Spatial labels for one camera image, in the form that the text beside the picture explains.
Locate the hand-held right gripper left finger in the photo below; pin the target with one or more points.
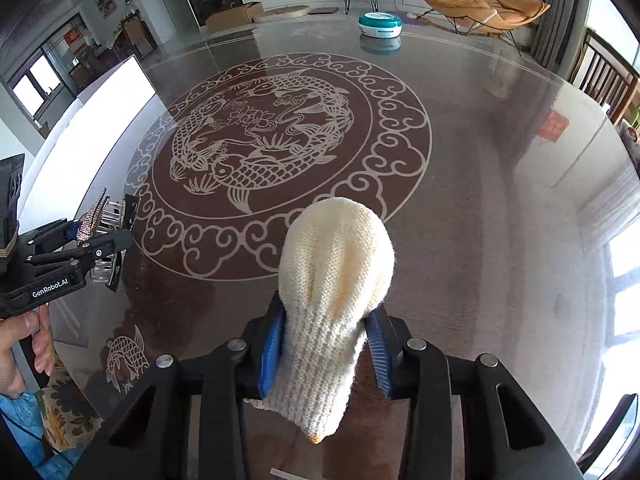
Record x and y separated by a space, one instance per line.
270 355

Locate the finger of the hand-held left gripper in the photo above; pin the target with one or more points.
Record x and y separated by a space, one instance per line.
55 230
112 245

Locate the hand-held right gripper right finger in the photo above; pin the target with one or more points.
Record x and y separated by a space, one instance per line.
380 360

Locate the rhinestone hair claw clip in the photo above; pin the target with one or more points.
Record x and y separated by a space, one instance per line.
92 220

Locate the white cardboard box container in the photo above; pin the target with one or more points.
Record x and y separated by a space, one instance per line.
90 125

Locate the teal white round container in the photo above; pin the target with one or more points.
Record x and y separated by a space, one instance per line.
381 22

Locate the person's left hand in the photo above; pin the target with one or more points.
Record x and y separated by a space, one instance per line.
20 350

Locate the floral seat cushion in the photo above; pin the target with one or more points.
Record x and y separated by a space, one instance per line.
65 410

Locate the person's blue clothing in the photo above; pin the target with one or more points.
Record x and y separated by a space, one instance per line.
25 430

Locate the red door poster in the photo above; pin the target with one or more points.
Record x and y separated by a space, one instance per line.
75 40

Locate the brown cardboard box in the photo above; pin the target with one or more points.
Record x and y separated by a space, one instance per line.
232 17

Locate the beige oval cat scratcher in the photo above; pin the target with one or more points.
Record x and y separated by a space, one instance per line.
282 12

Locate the dark flat scale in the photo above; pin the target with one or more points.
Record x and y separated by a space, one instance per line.
324 10

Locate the dark wooden slatted chair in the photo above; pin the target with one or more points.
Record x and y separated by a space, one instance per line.
605 75

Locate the orange lounge chair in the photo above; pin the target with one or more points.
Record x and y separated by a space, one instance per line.
460 2

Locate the grey curtain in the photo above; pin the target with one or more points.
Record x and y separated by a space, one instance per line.
562 5

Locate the framed wall painting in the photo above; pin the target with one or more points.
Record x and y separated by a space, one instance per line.
105 0

